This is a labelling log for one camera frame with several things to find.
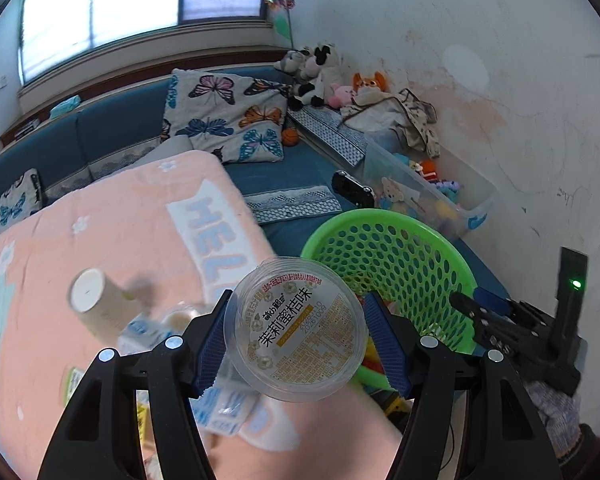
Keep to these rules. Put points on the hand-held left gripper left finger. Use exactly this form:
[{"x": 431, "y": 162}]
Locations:
[{"x": 212, "y": 345}]

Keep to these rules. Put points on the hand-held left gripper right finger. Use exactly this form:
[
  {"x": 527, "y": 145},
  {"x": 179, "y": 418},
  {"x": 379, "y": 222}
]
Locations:
[{"x": 387, "y": 345}]

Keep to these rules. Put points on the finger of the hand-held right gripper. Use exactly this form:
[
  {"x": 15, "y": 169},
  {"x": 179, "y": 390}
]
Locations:
[
  {"x": 497, "y": 302},
  {"x": 487, "y": 327}
]

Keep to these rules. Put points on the white blue snack packet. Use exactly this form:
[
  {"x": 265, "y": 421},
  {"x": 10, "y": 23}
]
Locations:
[{"x": 225, "y": 410}]

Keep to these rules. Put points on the round clear jelly cup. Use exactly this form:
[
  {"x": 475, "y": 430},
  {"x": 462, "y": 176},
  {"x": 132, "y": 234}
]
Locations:
[{"x": 295, "y": 330}]

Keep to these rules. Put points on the green plastic basket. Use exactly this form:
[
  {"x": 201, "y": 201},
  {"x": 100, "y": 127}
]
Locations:
[{"x": 395, "y": 255}]

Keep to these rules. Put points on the white green paper cup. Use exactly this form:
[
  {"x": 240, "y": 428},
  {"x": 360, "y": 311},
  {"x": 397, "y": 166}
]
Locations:
[{"x": 100, "y": 305}]

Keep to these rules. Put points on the person's right forearm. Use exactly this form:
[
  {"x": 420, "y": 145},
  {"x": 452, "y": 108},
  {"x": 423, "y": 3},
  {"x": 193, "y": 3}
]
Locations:
[{"x": 582, "y": 450}]

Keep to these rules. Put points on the person's right hand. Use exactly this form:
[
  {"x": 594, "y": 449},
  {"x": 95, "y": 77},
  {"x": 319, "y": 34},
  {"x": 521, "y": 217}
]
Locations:
[{"x": 555, "y": 415}]

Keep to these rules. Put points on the clear plastic storage bin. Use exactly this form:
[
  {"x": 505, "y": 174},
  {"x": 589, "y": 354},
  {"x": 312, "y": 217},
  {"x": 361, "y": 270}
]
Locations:
[{"x": 475, "y": 205}]

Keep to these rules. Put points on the orange plastic toy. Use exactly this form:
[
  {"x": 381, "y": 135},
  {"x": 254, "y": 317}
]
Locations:
[{"x": 430, "y": 170}]

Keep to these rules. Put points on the peach printed blanket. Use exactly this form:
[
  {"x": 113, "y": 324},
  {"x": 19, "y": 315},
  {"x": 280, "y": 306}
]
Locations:
[{"x": 130, "y": 220}]

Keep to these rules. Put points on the black toy car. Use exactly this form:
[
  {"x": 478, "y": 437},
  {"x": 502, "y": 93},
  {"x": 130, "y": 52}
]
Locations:
[{"x": 352, "y": 189}]

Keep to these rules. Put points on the patterned lace sofa cover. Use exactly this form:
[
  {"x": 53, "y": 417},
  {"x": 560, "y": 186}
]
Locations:
[{"x": 292, "y": 205}]

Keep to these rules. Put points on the beige cloth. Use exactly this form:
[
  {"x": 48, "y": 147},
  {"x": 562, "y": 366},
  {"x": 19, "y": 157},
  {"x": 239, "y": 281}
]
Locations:
[{"x": 405, "y": 115}]

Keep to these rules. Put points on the grey patterned cushion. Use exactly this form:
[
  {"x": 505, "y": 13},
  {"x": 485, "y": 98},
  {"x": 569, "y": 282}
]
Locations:
[{"x": 330, "y": 132}]

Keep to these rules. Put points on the orange toy ball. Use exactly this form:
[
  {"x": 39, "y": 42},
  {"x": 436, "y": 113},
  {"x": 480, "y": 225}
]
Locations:
[{"x": 290, "y": 137}]

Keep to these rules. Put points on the large butterfly print pillow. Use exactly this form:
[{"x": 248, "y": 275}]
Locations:
[{"x": 220, "y": 110}]

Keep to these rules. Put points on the blue sofa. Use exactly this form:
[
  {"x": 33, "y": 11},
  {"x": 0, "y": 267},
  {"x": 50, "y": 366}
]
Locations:
[{"x": 115, "y": 125}]

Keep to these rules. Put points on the small butterfly print pillow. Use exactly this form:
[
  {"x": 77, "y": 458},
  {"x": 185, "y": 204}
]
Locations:
[{"x": 12, "y": 205}]

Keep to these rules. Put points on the orange fox plush toy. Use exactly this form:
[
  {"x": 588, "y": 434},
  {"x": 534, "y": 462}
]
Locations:
[{"x": 370, "y": 85}]

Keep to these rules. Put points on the pink plush toy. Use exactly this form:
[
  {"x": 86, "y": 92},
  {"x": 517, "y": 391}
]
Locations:
[{"x": 341, "y": 94}]

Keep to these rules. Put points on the teal tissue pack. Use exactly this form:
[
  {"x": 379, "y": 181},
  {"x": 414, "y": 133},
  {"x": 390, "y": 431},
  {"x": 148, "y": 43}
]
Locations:
[{"x": 64, "y": 108}]

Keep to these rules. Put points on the cow plush toy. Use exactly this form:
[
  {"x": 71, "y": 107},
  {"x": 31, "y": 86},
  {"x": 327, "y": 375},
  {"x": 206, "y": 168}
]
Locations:
[{"x": 320, "y": 70}]

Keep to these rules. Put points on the small dark box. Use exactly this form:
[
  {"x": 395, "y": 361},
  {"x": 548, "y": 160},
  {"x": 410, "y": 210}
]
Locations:
[{"x": 26, "y": 130}]

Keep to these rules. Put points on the grey plush toy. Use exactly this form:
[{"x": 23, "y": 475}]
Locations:
[{"x": 292, "y": 60}]

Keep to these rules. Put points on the window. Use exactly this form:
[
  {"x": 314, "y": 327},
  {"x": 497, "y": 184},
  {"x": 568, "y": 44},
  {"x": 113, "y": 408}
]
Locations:
[{"x": 105, "y": 5}]

